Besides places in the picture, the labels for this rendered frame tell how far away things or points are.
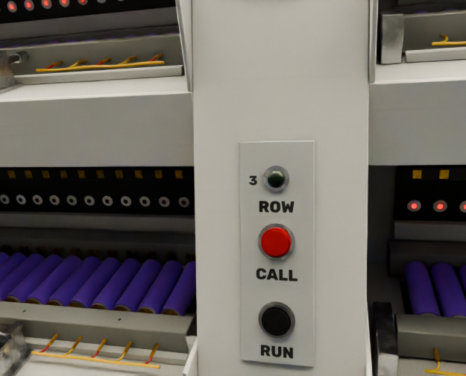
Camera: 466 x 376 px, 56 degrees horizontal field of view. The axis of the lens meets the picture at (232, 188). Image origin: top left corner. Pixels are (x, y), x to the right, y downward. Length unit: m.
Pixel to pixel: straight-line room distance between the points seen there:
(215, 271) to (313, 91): 0.11
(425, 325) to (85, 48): 0.31
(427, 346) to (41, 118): 0.29
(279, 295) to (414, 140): 0.11
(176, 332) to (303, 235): 0.13
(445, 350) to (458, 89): 0.17
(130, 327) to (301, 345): 0.14
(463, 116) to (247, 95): 0.11
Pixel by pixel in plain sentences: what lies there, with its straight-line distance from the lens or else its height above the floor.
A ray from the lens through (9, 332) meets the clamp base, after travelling 0.37.
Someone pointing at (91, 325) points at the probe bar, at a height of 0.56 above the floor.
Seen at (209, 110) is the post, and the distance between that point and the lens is 0.25.
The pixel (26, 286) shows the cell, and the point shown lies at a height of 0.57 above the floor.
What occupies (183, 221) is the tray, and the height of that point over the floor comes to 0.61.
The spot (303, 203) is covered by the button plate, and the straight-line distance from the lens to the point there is 0.24.
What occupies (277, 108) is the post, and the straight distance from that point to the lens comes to 0.24.
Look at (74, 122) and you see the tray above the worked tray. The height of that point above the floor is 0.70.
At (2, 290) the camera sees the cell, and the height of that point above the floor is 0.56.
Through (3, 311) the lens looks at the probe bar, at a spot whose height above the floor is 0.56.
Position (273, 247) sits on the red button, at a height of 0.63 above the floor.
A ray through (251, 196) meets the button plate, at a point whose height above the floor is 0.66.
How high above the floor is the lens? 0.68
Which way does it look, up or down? 4 degrees down
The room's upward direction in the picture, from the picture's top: 1 degrees counter-clockwise
